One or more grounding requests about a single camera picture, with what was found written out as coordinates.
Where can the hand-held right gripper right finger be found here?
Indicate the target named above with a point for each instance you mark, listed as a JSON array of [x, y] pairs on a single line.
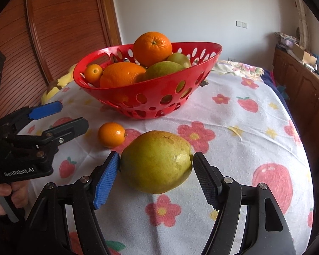
[[206, 180]]

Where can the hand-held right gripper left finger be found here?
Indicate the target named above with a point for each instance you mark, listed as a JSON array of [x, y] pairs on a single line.
[[106, 183]]

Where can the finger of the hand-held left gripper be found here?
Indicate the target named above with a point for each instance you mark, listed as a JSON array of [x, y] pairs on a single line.
[[46, 110], [69, 130]]

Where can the small tangerine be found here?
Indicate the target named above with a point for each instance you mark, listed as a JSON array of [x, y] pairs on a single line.
[[111, 134], [93, 73]]

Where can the yellow-green guava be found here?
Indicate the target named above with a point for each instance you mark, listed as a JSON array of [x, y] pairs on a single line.
[[180, 59], [162, 70], [156, 162]]

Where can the large orange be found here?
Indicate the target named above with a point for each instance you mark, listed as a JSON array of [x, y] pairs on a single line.
[[122, 75], [152, 47]]

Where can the red perforated plastic basket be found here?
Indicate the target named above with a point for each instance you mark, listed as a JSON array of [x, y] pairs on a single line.
[[148, 103]]

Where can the yellow plush toy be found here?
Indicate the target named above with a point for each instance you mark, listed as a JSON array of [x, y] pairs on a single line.
[[55, 87]]

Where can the floral strawberry print tablecloth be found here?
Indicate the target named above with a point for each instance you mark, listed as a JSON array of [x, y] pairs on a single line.
[[242, 143]]

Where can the wooden slatted wardrobe door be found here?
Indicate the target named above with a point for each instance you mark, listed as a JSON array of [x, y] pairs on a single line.
[[55, 32]]

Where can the long wooden cabinet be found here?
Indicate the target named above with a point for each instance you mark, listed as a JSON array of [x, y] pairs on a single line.
[[303, 93]]

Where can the cardboard box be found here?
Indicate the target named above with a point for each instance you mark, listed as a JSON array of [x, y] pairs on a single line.
[[304, 54]]

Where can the folded patterned cloth stack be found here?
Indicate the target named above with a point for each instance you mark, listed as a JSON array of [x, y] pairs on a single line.
[[285, 38]]

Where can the patterned beige curtain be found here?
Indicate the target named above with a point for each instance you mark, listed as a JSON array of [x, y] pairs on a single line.
[[304, 24]]

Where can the white wall switch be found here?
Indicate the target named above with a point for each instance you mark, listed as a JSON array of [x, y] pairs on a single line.
[[242, 24]]

